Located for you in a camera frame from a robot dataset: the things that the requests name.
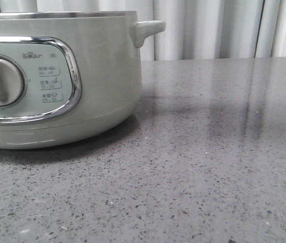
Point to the pale green electric pot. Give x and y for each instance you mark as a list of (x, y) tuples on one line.
[(68, 76)]

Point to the white pleated curtain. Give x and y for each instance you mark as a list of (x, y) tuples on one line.
[(194, 29)]

